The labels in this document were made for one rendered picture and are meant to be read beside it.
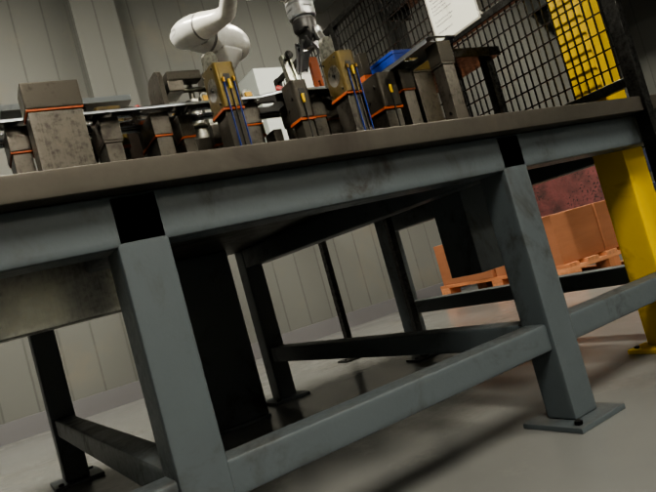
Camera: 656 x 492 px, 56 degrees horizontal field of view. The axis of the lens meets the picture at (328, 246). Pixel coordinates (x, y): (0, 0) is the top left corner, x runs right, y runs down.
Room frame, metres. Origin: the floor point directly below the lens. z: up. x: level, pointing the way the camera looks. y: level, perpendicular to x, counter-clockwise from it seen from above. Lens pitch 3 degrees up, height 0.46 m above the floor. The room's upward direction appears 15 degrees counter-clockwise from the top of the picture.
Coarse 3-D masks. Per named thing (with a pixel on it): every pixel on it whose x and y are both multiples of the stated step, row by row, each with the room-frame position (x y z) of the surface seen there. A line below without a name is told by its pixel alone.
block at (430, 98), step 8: (424, 64) 1.89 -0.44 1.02; (416, 72) 1.88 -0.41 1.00; (424, 72) 1.89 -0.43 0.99; (416, 80) 1.87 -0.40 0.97; (424, 80) 1.89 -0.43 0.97; (432, 80) 1.91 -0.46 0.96; (416, 88) 1.88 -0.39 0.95; (424, 88) 1.89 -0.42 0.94; (432, 88) 1.90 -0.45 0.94; (416, 96) 1.89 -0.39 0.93; (424, 96) 1.88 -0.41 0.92; (432, 96) 1.90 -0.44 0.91; (424, 104) 1.88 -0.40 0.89; (432, 104) 1.89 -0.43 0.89; (424, 112) 1.88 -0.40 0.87; (432, 112) 1.89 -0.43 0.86; (440, 112) 1.90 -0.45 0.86; (424, 120) 1.88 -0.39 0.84; (432, 120) 1.88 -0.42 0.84; (440, 120) 1.90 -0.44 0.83
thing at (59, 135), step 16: (64, 80) 1.32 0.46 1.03; (32, 96) 1.29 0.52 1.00; (48, 96) 1.30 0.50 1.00; (64, 96) 1.32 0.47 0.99; (80, 96) 1.34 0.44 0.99; (32, 112) 1.29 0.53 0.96; (48, 112) 1.30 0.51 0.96; (64, 112) 1.32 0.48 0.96; (80, 112) 1.33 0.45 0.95; (32, 128) 1.28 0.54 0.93; (48, 128) 1.30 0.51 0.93; (64, 128) 1.31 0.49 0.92; (80, 128) 1.33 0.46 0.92; (32, 144) 1.32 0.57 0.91; (48, 144) 1.29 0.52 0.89; (64, 144) 1.31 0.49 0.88; (80, 144) 1.33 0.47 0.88; (48, 160) 1.29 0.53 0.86; (64, 160) 1.31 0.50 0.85; (80, 160) 1.32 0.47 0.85
